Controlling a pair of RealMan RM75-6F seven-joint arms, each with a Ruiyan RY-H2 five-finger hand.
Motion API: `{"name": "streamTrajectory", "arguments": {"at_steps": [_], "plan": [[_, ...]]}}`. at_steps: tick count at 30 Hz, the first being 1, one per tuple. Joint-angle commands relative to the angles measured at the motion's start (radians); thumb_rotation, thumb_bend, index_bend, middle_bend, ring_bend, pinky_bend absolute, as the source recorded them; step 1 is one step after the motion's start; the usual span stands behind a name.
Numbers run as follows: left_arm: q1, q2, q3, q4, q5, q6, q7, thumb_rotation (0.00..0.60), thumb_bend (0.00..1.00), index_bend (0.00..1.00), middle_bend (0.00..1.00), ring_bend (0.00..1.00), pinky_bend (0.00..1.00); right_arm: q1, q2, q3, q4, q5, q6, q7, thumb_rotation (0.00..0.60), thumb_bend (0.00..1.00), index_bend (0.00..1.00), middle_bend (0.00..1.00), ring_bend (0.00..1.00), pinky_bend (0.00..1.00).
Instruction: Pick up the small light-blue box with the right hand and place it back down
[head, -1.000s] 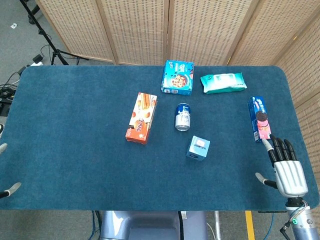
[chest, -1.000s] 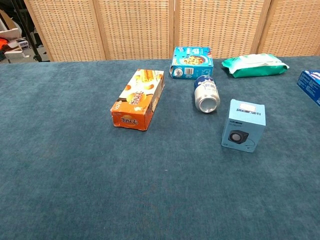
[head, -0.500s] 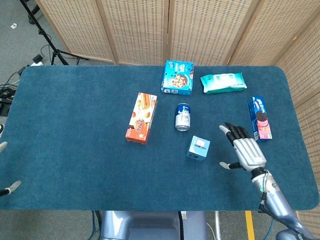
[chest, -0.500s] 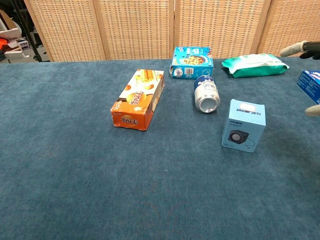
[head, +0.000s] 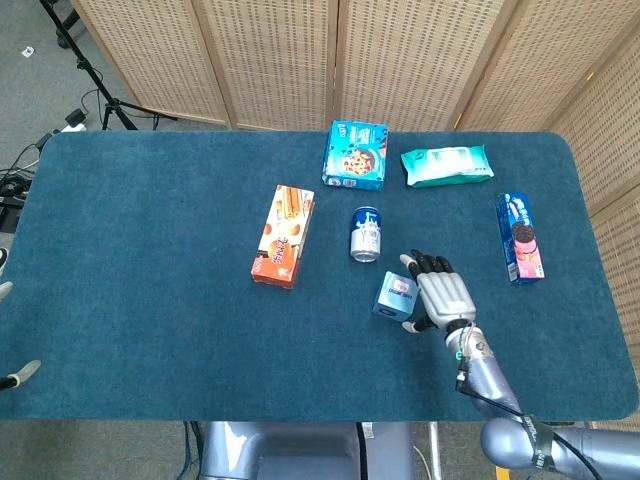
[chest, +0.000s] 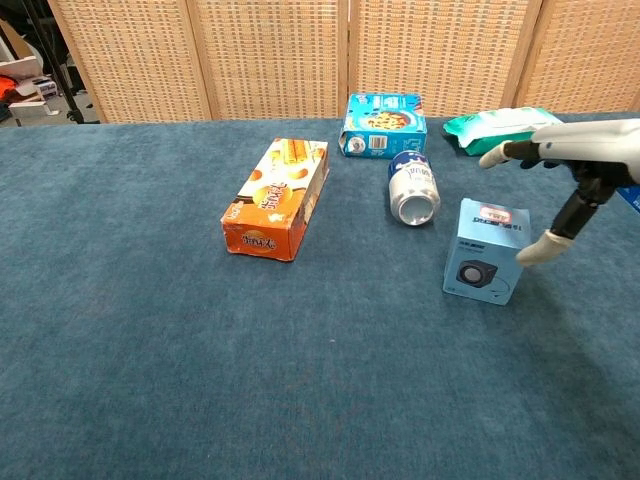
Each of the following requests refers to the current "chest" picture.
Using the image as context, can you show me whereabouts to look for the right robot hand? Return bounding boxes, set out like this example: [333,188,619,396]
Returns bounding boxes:
[478,118,640,268]

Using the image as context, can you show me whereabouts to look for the small light blue speaker box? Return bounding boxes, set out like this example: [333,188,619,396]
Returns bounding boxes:
[442,197,532,306]

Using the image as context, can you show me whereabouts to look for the blue cookie box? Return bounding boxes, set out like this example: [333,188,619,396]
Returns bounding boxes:
[338,92,429,160]

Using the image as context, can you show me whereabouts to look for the orange biscuit box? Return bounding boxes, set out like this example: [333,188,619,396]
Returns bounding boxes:
[220,137,331,263]

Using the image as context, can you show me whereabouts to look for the small white and blue box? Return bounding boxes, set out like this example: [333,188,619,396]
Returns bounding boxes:
[31,77,59,100]

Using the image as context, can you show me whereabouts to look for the white cardboard box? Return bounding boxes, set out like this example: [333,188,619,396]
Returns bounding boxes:
[7,98,52,127]

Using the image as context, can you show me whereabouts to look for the dark blue packet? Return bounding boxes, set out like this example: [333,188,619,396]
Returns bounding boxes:
[617,185,640,215]

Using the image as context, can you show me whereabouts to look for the wicker folding screen panel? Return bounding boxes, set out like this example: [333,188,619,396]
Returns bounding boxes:
[47,0,214,125]
[513,0,640,115]
[347,0,544,119]
[186,0,350,122]

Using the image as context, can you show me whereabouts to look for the green wet wipes pack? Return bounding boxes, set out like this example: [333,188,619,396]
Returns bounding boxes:
[442,106,565,158]

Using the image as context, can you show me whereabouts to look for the blue and silver can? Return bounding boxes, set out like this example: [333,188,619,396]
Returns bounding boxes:
[387,150,442,227]

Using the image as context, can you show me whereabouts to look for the black tripod stand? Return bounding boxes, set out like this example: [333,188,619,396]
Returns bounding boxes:
[20,0,87,125]

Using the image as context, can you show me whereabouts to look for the brown cardboard sheet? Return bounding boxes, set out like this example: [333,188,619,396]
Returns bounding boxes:
[0,18,37,64]

